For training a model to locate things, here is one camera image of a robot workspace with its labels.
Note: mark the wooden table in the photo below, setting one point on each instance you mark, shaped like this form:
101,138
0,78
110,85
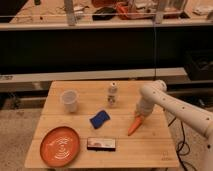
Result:
151,146

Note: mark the blue sponge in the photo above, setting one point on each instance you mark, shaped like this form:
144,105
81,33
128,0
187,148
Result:
98,120

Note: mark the translucent plastic cup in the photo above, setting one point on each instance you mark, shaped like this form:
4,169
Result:
69,99

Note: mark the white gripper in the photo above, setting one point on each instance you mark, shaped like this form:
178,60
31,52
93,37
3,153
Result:
140,114

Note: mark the black rectangular box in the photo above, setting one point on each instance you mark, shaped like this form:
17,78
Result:
101,144

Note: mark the orange pepper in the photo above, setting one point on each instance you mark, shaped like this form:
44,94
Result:
135,125

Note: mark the small white bottle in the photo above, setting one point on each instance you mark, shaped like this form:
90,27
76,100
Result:
112,93

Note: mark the orange plate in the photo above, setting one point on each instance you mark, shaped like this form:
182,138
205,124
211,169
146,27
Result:
60,146

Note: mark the metal shelf rail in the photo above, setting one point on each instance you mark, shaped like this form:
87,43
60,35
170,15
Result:
42,81

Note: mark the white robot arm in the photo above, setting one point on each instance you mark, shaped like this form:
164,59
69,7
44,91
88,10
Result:
154,93

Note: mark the black bin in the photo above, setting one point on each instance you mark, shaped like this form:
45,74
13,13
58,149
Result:
199,64

